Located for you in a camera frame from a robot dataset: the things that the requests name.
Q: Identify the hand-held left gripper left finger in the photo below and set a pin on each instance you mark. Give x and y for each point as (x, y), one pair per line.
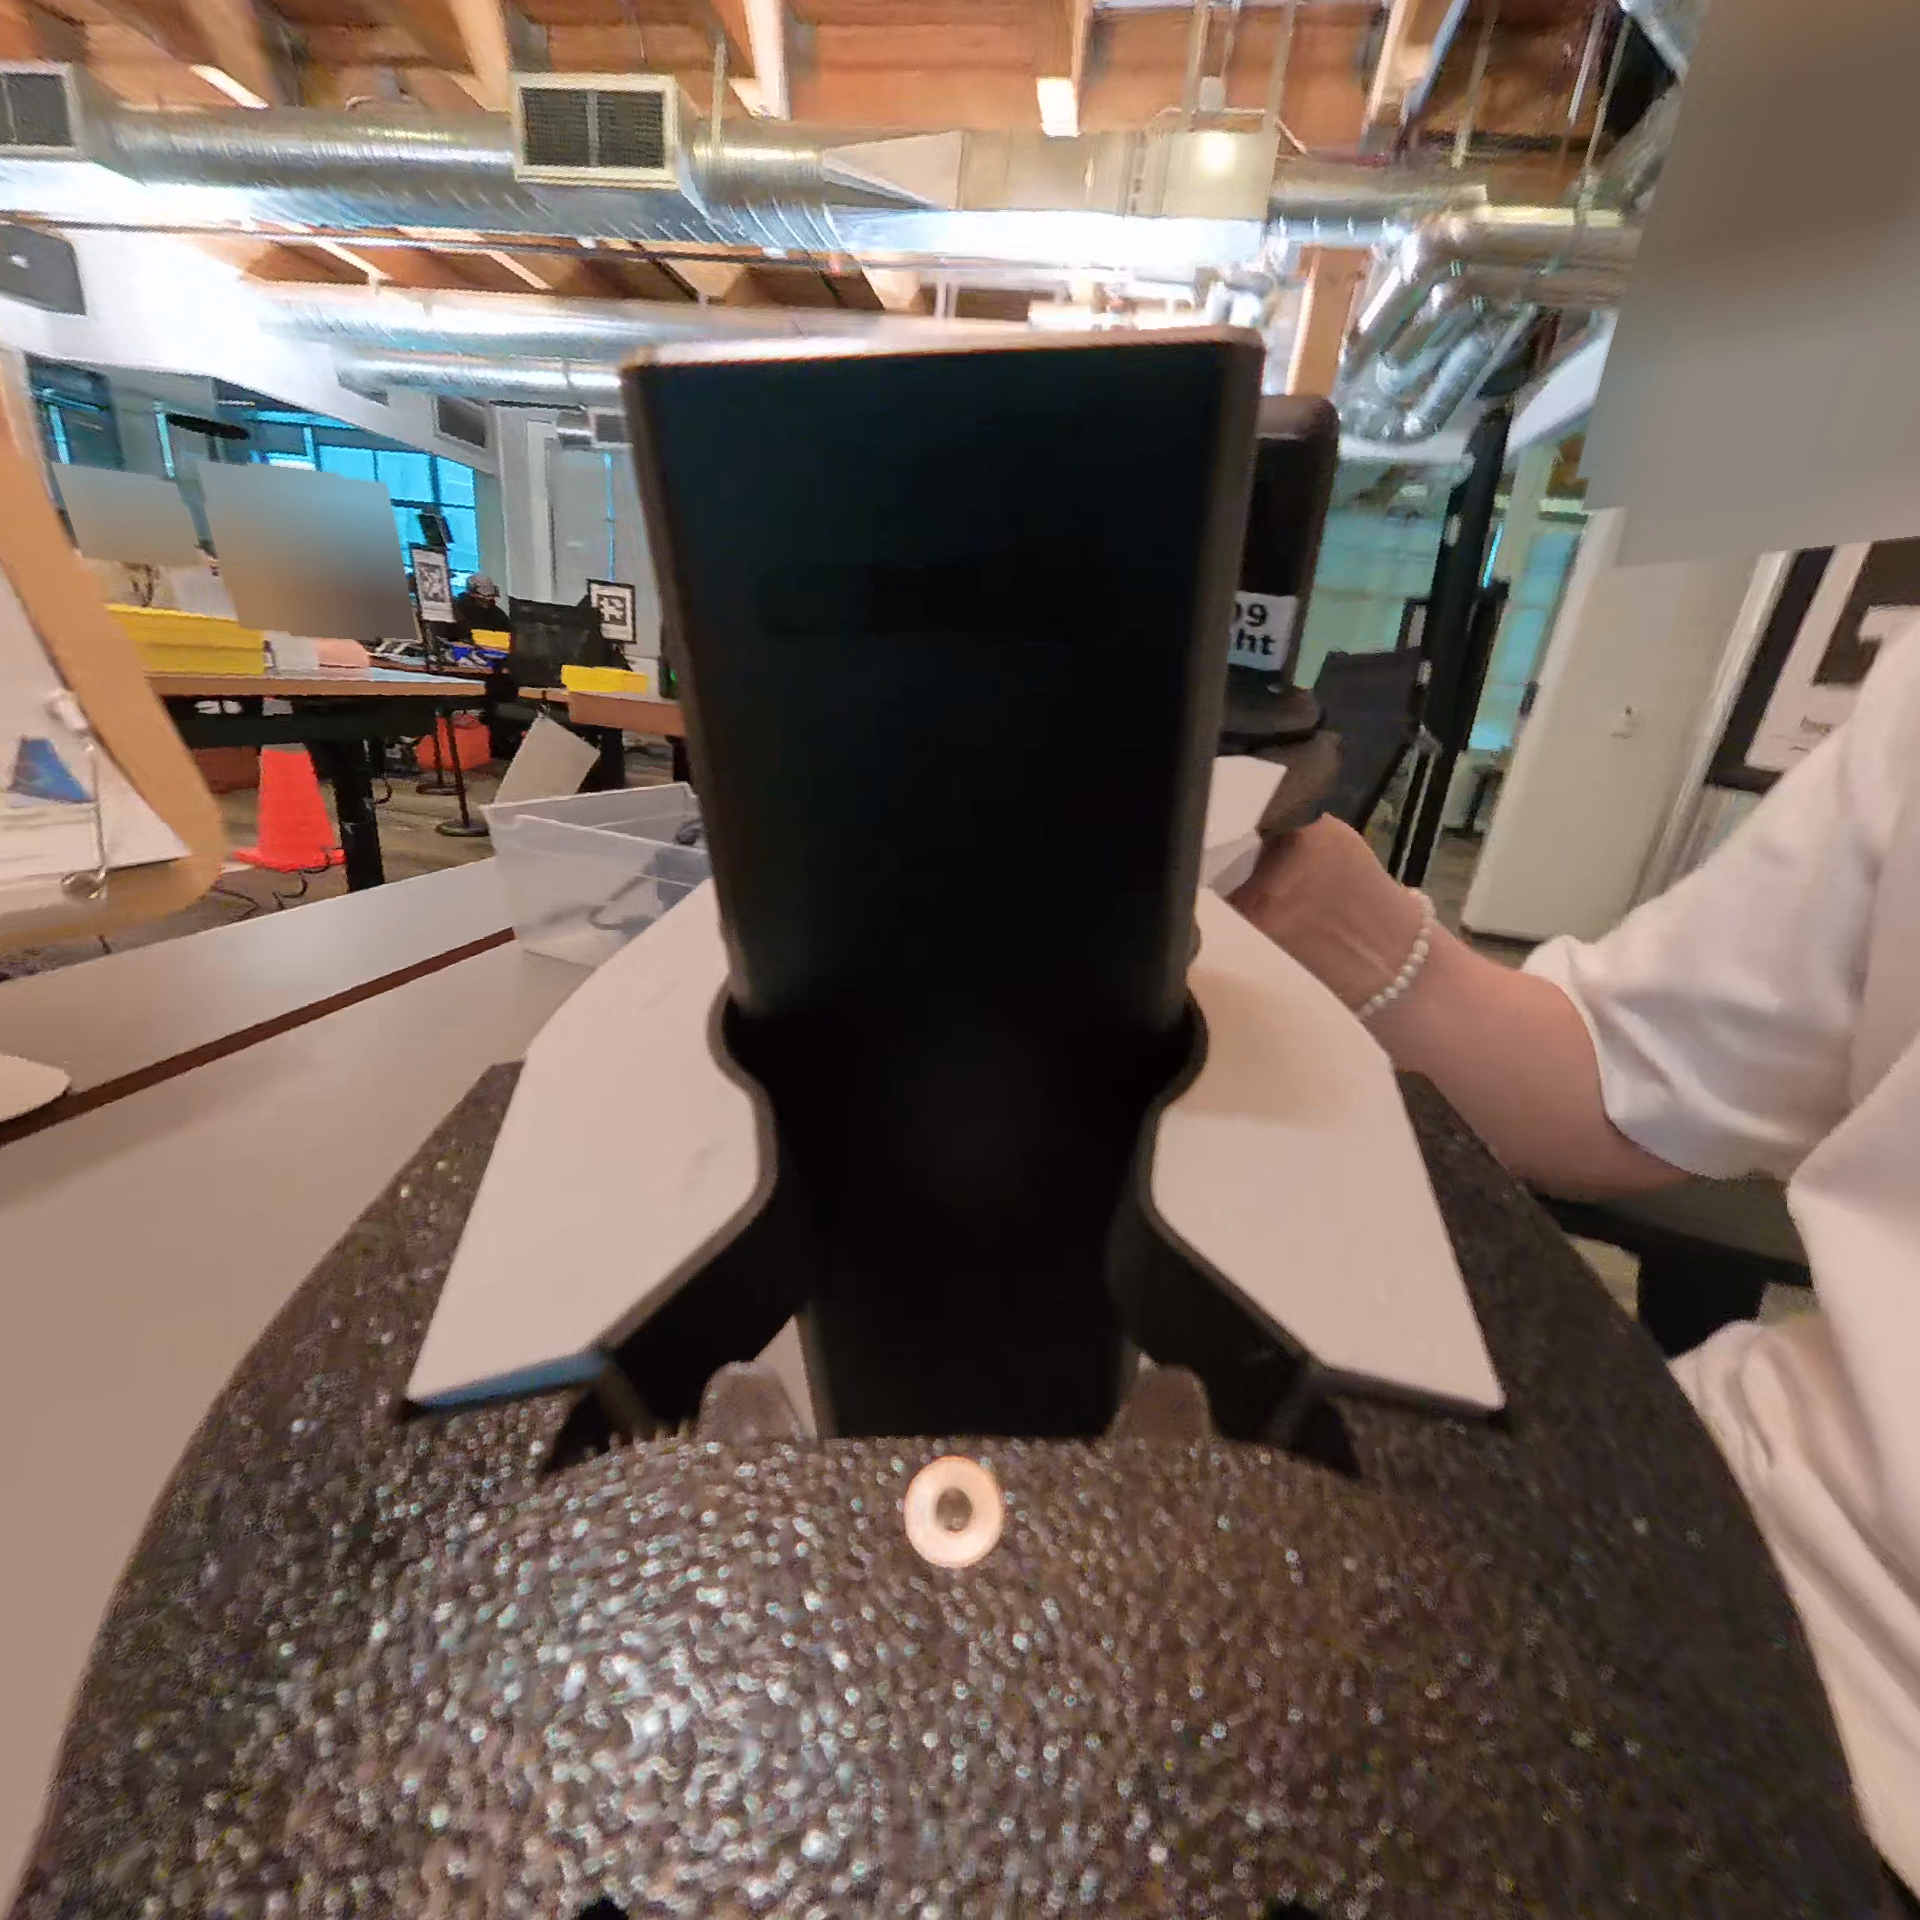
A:
(615, 1202)

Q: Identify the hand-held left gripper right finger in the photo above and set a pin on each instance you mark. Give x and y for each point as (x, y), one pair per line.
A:
(1319, 1202)

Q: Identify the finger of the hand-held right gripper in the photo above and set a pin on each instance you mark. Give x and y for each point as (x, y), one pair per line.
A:
(1238, 811)

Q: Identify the black usb hub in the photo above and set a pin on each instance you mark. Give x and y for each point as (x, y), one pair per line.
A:
(931, 751)

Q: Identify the clear plastic bin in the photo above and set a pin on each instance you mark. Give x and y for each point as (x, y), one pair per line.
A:
(587, 885)

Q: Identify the person's right forearm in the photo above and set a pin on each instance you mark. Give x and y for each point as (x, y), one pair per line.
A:
(1500, 1079)

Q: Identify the person's right hand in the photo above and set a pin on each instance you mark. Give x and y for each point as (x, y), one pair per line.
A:
(1329, 916)

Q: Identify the black office chair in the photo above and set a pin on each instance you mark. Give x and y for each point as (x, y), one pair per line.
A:
(1365, 722)

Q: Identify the wooden pillar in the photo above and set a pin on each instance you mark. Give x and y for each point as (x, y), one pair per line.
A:
(1329, 323)

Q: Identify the black chair armrest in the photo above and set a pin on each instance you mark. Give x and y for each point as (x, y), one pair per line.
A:
(1680, 1230)

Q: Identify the white foam board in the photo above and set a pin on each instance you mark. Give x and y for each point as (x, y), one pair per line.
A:
(541, 765)

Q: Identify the orange traffic cone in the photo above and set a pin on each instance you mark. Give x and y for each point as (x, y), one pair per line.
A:
(293, 820)

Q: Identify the yellow storage tray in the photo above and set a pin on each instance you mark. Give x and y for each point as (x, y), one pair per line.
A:
(188, 638)
(615, 680)

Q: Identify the white t-shirt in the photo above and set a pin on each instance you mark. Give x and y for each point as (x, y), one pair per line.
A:
(1799, 975)

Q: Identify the black framed marker sign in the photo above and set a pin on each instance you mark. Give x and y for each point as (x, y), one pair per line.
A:
(1799, 662)

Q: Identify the small black white marker sign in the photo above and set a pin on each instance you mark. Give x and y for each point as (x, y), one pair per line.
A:
(614, 614)
(433, 587)

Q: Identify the white card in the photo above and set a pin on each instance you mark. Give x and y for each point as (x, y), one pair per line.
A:
(30, 1090)

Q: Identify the black-legged wooden table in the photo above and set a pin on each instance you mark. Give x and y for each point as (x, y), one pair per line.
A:
(301, 682)

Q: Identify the printed instruction sheet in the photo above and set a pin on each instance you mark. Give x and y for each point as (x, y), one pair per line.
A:
(61, 781)

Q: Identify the white vent grille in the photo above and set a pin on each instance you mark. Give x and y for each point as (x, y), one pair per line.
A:
(597, 130)

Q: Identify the spiral metal duct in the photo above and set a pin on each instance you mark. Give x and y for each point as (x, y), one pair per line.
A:
(301, 143)

